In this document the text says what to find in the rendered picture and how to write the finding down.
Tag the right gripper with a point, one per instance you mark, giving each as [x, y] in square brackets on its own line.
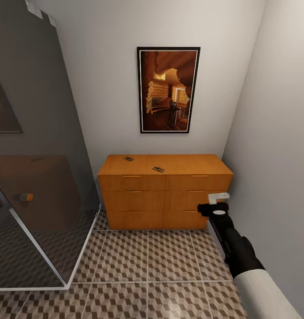
[205, 208]

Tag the shower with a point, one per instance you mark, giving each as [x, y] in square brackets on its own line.
[66, 286]

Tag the door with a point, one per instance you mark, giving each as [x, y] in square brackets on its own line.
[21, 264]
[45, 172]

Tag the picture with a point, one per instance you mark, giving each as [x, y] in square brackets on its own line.
[167, 80]

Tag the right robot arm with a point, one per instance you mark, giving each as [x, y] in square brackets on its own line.
[260, 295]

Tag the cabinet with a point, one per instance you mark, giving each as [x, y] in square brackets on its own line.
[137, 197]

